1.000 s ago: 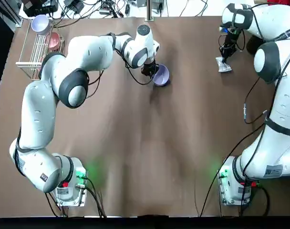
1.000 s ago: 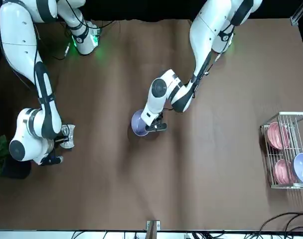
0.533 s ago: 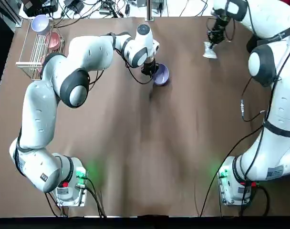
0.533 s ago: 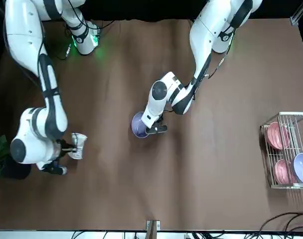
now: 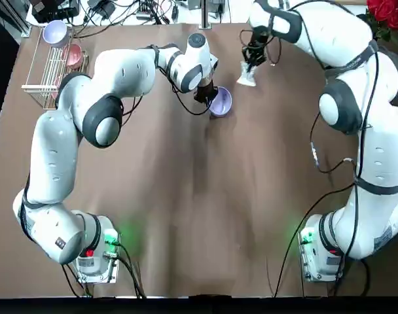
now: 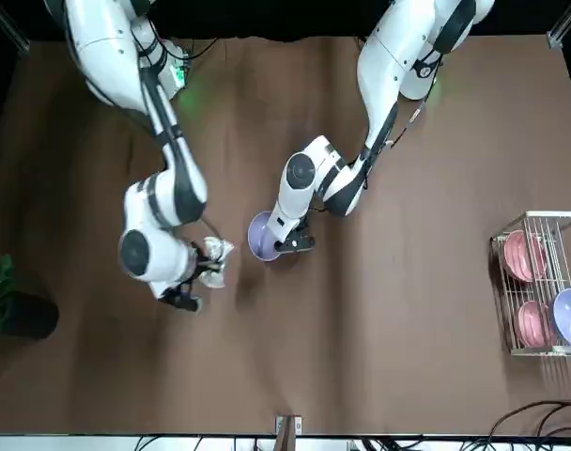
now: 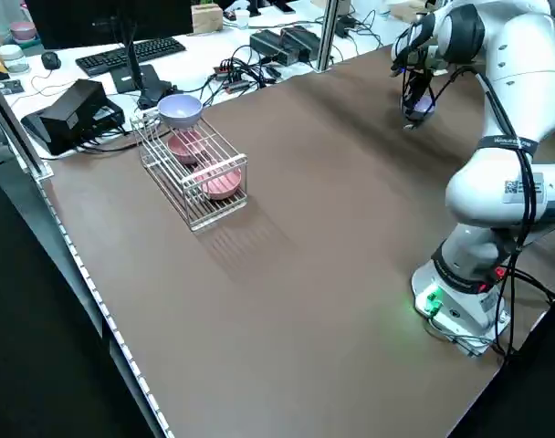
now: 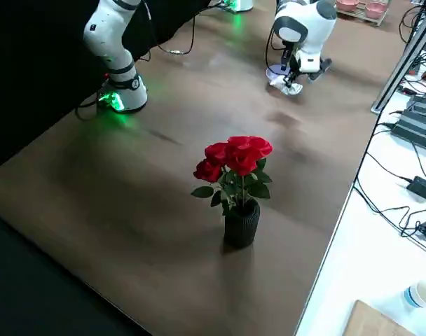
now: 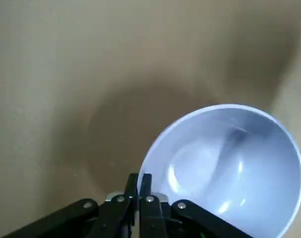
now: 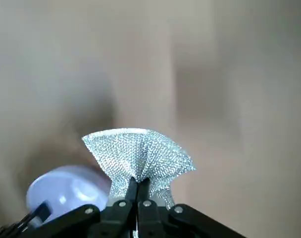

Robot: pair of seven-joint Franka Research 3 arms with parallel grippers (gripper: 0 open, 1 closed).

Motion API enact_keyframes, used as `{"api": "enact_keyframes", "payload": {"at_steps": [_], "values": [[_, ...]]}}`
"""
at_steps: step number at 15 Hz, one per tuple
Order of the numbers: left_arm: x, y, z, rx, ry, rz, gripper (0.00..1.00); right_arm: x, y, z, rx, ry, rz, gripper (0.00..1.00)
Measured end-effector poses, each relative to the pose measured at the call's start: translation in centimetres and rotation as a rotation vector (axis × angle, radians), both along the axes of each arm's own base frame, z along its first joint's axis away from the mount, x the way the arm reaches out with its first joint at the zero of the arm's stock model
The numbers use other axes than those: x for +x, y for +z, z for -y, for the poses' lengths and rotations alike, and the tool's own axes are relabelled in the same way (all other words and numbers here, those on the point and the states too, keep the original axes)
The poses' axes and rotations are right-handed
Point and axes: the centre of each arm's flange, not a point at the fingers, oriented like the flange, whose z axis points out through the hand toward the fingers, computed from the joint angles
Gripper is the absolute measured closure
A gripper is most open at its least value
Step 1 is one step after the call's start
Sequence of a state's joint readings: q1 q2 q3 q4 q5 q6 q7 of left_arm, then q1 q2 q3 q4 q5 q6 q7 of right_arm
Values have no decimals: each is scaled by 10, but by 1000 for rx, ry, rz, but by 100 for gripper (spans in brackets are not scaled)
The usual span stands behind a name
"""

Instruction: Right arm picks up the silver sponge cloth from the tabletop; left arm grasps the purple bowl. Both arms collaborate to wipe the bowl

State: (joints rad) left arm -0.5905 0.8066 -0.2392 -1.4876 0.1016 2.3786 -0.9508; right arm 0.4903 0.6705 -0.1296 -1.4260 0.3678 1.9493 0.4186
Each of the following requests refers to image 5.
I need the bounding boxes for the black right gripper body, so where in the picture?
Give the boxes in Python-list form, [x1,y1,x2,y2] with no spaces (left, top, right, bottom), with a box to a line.
[247,26,275,50]

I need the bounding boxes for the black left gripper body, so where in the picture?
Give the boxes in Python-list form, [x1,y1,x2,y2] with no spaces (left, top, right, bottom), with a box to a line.
[195,81,219,99]

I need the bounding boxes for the purple bowl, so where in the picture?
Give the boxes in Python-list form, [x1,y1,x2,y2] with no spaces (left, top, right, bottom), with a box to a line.
[208,86,234,119]
[42,20,69,47]

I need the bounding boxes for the pink bowl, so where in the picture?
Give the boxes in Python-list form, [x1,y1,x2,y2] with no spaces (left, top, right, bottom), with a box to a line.
[65,43,84,70]

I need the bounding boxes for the red roses bouquet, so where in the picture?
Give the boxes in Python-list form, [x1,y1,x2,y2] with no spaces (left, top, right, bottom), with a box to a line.
[365,0,398,42]

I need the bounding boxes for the black power adapter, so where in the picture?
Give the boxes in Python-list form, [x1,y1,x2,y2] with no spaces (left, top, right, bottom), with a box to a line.
[86,0,117,20]

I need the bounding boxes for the black box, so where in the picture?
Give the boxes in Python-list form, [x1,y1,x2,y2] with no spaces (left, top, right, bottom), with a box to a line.
[31,0,81,20]

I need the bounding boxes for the aluminium frame post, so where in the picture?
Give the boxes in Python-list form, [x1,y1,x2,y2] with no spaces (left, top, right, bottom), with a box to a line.
[200,0,212,29]

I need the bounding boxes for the black cable with silver plug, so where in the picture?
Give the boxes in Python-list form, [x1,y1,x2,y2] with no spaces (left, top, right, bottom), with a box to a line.
[309,111,357,174]

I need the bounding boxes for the white wire dish rack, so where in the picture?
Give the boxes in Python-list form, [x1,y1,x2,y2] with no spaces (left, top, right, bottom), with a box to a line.
[20,25,89,109]

